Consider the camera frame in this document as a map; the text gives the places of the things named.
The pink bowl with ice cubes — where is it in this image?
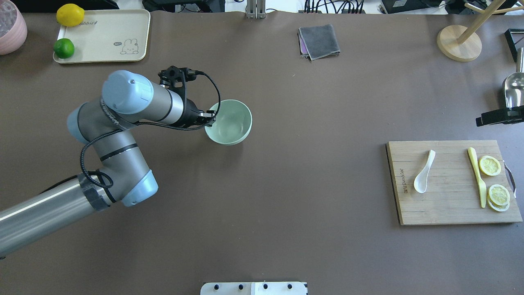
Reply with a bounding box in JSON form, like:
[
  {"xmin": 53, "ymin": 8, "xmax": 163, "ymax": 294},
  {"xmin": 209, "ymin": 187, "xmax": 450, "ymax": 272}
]
[{"xmin": 0, "ymin": 0, "xmax": 27, "ymax": 56}]

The lower lemon slice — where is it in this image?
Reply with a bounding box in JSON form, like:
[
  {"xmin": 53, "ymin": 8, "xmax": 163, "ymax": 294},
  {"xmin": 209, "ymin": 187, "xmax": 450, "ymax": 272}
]
[{"xmin": 478, "ymin": 155, "xmax": 501, "ymax": 176}]

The grey folded cloth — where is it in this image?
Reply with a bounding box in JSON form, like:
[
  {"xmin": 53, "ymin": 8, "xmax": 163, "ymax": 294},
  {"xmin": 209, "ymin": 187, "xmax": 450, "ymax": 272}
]
[{"xmin": 298, "ymin": 24, "xmax": 341, "ymax": 61}]

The white ceramic spoon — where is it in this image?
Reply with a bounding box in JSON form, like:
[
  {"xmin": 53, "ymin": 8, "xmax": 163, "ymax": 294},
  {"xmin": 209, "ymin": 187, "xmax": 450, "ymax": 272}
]
[{"xmin": 413, "ymin": 150, "xmax": 436, "ymax": 194}]

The mint green bowl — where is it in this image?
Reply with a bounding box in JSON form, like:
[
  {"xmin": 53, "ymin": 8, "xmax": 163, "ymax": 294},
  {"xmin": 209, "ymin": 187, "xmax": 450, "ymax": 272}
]
[{"xmin": 205, "ymin": 100, "xmax": 252, "ymax": 145}]

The green lime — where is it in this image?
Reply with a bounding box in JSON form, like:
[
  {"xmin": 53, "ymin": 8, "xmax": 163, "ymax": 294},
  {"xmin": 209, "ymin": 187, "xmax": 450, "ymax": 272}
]
[{"xmin": 54, "ymin": 39, "xmax": 75, "ymax": 59}]

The metal scoop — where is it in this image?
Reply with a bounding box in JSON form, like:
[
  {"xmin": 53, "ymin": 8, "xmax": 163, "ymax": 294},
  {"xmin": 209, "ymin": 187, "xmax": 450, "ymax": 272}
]
[{"xmin": 504, "ymin": 48, "xmax": 524, "ymax": 108}]

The yellow lemon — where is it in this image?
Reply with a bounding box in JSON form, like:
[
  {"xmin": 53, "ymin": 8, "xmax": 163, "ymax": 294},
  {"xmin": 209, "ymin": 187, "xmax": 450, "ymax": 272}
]
[{"xmin": 56, "ymin": 3, "xmax": 86, "ymax": 27}]

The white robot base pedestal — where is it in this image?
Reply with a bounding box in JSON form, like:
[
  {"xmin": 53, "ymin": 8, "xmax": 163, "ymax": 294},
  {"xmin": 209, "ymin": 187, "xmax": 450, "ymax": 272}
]
[{"xmin": 200, "ymin": 281, "xmax": 308, "ymax": 295}]

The upper lemon slice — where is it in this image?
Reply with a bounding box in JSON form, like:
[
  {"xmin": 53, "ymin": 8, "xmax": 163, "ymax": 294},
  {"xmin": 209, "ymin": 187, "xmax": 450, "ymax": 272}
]
[{"xmin": 487, "ymin": 184, "xmax": 510, "ymax": 212}]

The beige cartoon tray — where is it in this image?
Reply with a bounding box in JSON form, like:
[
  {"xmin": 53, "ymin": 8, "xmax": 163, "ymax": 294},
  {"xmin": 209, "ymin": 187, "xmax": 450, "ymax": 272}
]
[{"xmin": 53, "ymin": 9, "xmax": 151, "ymax": 64}]

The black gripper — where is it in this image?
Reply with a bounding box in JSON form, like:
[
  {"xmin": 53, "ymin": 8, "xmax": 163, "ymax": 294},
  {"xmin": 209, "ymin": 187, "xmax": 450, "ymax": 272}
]
[{"xmin": 176, "ymin": 98, "xmax": 204, "ymax": 129}]

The bamboo cutting board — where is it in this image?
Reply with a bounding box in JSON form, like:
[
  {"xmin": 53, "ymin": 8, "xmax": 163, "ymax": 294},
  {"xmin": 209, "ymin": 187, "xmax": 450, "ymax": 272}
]
[{"xmin": 386, "ymin": 140, "xmax": 522, "ymax": 225}]

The wooden stand with round base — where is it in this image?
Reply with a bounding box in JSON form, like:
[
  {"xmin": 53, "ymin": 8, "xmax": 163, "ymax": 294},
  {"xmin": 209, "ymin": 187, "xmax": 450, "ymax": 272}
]
[{"xmin": 436, "ymin": 0, "xmax": 524, "ymax": 62}]

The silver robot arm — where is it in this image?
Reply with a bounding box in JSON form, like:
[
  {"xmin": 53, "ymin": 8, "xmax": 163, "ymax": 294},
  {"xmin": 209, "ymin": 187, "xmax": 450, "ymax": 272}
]
[{"xmin": 0, "ymin": 66, "xmax": 217, "ymax": 258}]

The yellow plastic knife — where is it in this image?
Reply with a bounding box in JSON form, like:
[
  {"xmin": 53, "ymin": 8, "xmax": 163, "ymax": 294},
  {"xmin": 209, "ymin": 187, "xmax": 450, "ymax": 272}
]
[{"xmin": 467, "ymin": 147, "xmax": 487, "ymax": 209}]

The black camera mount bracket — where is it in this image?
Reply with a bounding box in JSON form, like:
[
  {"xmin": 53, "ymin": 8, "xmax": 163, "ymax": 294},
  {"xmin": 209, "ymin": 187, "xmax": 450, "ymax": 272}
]
[{"xmin": 476, "ymin": 106, "xmax": 524, "ymax": 127}]

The lemon slice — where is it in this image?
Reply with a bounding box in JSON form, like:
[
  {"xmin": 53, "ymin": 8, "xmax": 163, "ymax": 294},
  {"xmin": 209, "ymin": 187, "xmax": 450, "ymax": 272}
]
[
  {"xmin": 478, "ymin": 155, "xmax": 501, "ymax": 176},
  {"xmin": 487, "ymin": 184, "xmax": 510, "ymax": 212}
]

